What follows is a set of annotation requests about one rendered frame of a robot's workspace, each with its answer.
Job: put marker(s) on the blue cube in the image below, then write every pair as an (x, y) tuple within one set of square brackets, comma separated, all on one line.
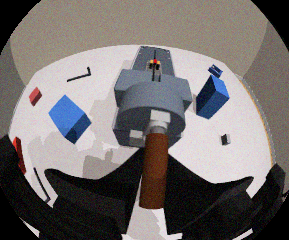
[(69, 119)]

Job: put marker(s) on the red rectangular block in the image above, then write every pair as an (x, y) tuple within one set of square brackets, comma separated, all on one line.
[(35, 95), (17, 144)]

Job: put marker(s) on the blue rectangular block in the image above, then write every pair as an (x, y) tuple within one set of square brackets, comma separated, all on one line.
[(211, 98)]

